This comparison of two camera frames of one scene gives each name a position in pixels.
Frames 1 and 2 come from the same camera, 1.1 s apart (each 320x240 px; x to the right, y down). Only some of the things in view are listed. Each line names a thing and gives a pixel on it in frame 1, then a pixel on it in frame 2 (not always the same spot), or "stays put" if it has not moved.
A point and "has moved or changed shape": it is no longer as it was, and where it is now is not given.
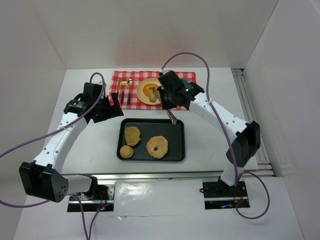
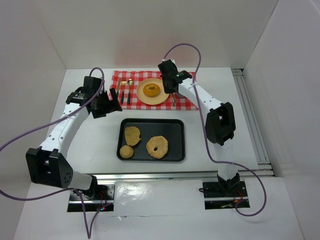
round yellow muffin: (126, 151) stays put
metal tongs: (171, 116) has moved or changed shape
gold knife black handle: (118, 87) stays put
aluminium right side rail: (264, 168) stays put
